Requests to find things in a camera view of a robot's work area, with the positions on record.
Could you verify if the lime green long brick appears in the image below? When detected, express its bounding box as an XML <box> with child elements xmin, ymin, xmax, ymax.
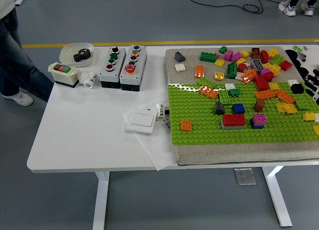
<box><xmin>218</xmin><ymin>89</ymin><xmax>233</xmax><ymax>106</ymax></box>
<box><xmin>197</xmin><ymin>77</ymin><xmax>218</xmax><ymax>89</ymax></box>

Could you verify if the black gear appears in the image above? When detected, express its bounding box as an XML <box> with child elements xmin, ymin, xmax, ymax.
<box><xmin>73</xmin><ymin>48</ymin><xmax>92</xmax><ymax>64</ymax></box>

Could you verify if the dark green long brick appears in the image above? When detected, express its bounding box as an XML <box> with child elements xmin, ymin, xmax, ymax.
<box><xmin>226</xmin><ymin>61</ymin><xmax>238</xmax><ymax>80</ymax></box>

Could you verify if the orange long brick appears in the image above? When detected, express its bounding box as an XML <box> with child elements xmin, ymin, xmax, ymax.
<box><xmin>254</xmin><ymin>89</ymin><xmax>277</xmax><ymax>101</ymax></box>
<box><xmin>275</xmin><ymin>89</ymin><xmax>296</xmax><ymax>105</ymax></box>
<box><xmin>198</xmin><ymin>85</ymin><xmax>219</xmax><ymax>100</ymax></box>
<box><xmin>241</xmin><ymin>69</ymin><xmax>258</xmax><ymax>84</ymax></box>

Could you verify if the white label strip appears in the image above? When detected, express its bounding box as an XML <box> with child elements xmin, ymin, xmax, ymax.
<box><xmin>162</xmin><ymin>118</ymin><xmax>173</xmax><ymax>134</ymax></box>

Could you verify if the magenta square brick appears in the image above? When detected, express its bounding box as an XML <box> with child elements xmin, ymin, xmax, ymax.
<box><xmin>251</xmin><ymin>113</ymin><xmax>267</xmax><ymax>125</ymax></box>

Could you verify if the grey-brown mat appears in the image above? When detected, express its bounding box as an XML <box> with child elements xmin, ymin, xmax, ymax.
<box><xmin>164</xmin><ymin>46</ymin><xmax>319</xmax><ymax>166</ymax></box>

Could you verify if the grey four-button control box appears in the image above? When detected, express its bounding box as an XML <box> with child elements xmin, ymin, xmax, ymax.
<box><xmin>99</xmin><ymin>46</ymin><xmax>127</xmax><ymax>89</ymax></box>

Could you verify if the white table leg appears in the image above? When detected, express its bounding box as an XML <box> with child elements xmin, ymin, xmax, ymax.
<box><xmin>92</xmin><ymin>170</ymin><xmax>111</xmax><ymax>230</ymax></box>
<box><xmin>261</xmin><ymin>165</ymin><xmax>293</xmax><ymax>228</ymax></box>

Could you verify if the silver floor plate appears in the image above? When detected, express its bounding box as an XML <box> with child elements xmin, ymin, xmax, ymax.
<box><xmin>234</xmin><ymin>167</ymin><xmax>257</xmax><ymax>186</ymax></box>

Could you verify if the background person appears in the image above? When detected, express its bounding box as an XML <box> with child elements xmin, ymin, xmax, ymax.
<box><xmin>278</xmin><ymin>0</ymin><xmax>319</xmax><ymax>16</ymax></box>

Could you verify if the black brick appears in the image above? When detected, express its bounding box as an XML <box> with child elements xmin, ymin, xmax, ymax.
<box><xmin>290</xmin><ymin>83</ymin><xmax>306</xmax><ymax>94</ymax></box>

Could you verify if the green studded baseplate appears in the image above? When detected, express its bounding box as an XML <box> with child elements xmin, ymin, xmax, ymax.
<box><xmin>167</xmin><ymin>80</ymin><xmax>319</xmax><ymax>146</ymax></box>

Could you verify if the large red brick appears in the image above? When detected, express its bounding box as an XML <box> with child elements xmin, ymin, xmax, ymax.
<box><xmin>253</xmin><ymin>75</ymin><xmax>271</xmax><ymax>92</ymax></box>

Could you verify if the grey emergency-stop control box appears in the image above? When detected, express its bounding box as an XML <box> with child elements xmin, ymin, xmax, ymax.
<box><xmin>120</xmin><ymin>44</ymin><xmax>148</xmax><ymax>92</ymax></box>

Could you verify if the black floor cable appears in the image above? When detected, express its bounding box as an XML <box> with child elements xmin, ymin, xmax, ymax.
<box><xmin>188</xmin><ymin>0</ymin><xmax>264</xmax><ymax>13</ymax></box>

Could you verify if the white pipe tee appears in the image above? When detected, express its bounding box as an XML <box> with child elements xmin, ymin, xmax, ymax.
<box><xmin>78</xmin><ymin>71</ymin><xmax>98</xmax><ymax>90</ymax></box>

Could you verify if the yellow floor tape line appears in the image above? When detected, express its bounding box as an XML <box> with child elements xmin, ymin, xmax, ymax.
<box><xmin>22</xmin><ymin>37</ymin><xmax>319</xmax><ymax>49</ymax></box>

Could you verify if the white wall switch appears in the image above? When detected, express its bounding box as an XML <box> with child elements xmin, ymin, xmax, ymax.
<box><xmin>126</xmin><ymin>109</ymin><xmax>158</xmax><ymax>135</ymax></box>

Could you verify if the grey long brick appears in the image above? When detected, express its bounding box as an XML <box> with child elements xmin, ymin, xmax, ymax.
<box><xmin>250</xmin><ymin>58</ymin><xmax>265</xmax><ymax>72</ymax></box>
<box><xmin>220</xmin><ymin>120</ymin><xmax>246</xmax><ymax>130</ymax></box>

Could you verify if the small white pipe fitting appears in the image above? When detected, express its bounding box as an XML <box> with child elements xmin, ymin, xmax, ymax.
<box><xmin>155</xmin><ymin>103</ymin><xmax>166</xmax><ymax>121</ymax></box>

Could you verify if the white plastic bowl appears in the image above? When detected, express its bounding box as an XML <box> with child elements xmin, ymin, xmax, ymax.
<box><xmin>59</xmin><ymin>42</ymin><xmax>96</xmax><ymax>68</ymax></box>

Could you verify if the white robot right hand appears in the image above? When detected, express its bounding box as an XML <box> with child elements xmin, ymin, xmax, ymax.
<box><xmin>305</xmin><ymin>68</ymin><xmax>319</xmax><ymax>102</ymax></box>

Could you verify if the white paper sheet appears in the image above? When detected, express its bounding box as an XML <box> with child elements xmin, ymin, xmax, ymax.
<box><xmin>121</xmin><ymin>107</ymin><xmax>178</xmax><ymax>171</ymax></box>

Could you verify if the cream switch box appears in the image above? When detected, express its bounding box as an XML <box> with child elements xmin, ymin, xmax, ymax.
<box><xmin>47</xmin><ymin>61</ymin><xmax>80</xmax><ymax>89</ymax></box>

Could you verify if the orange square brick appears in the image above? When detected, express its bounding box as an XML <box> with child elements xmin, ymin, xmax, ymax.
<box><xmin>180</xmin><ymin>119</ymin><xmax>193</xmax><ymax>132</ymax></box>

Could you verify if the red long brick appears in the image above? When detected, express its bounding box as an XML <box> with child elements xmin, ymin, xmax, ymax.
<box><xmin>221</xmin><ymin>114</ymin><xmax>247</xmax><ymax>127</ymax></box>

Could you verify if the yellow flat brick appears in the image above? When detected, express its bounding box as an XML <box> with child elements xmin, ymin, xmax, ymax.
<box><xmin>276</xmin><ymin>103</ymin><xmax>290</xmax><ymax>114</ymax></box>
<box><xmin>284</xmin><ymin>104</ymin><xmax>298</xmax><ymax>115</ymax></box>

